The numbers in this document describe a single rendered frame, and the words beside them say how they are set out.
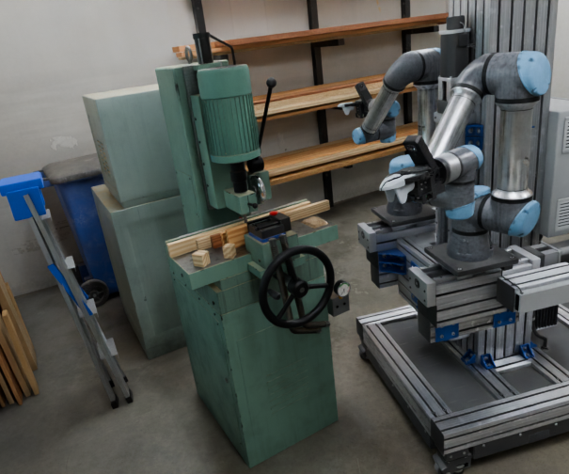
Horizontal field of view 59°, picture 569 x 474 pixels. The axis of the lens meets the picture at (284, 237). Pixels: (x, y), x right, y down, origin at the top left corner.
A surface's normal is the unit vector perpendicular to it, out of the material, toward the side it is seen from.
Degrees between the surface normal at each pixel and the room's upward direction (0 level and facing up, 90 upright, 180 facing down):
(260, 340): 90
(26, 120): 90
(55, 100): 90
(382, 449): 0
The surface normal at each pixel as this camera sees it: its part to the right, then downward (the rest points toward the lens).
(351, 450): -0.11, -0.92
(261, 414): 0.51, 0.27
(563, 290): 0.23, 0.34
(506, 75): -0.78, 0.23
